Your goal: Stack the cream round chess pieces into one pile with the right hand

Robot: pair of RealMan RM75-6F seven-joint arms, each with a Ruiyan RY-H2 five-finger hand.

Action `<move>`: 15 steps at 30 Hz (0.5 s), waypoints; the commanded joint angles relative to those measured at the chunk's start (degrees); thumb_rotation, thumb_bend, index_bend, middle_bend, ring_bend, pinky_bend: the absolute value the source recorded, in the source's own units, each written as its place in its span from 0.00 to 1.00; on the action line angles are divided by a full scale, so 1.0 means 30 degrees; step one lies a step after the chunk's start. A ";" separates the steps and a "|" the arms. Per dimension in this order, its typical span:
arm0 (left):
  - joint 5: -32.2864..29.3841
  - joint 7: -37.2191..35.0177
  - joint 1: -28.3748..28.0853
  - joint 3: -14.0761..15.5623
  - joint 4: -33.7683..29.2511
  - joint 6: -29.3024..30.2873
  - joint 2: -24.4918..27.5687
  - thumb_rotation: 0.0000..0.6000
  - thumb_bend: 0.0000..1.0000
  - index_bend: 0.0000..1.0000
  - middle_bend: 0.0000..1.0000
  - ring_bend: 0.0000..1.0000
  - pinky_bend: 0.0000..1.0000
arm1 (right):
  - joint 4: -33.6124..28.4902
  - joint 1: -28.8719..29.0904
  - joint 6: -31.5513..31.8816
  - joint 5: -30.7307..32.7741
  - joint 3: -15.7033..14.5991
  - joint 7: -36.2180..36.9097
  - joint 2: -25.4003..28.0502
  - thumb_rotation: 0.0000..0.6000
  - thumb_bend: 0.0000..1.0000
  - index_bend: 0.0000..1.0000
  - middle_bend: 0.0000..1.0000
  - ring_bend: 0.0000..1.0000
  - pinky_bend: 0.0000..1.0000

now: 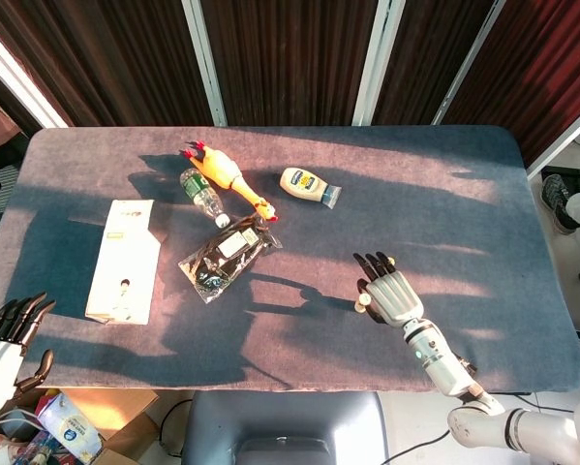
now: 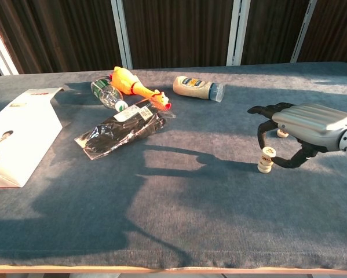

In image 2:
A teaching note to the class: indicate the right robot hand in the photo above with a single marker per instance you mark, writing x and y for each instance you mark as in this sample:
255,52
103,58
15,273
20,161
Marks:
312,121

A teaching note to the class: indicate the dark brown partition panel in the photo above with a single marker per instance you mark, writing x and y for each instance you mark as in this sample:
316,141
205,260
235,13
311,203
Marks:
271,29
176,32
335,29
60,34

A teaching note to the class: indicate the mayonnaise squeeze bottle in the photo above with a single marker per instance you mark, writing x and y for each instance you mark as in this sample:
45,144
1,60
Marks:
190,87

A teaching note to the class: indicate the blue grey table cloth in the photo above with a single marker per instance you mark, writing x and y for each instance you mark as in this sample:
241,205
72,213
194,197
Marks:
190,202

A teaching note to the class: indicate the yellow rubber chicken toy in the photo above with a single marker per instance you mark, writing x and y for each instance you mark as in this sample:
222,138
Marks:
127,81

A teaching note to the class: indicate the black item in plastic bag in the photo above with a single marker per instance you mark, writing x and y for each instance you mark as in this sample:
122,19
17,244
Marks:
118,133

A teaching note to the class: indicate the clear plastic water bottle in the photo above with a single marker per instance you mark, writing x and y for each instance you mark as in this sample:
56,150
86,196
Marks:
106,94

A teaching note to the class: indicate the white carton box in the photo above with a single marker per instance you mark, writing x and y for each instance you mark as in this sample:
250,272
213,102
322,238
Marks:
25,130

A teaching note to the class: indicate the white partition frame post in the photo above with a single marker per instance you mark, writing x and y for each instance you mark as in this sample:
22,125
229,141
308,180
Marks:
2,49
235,32
302,32
121,34

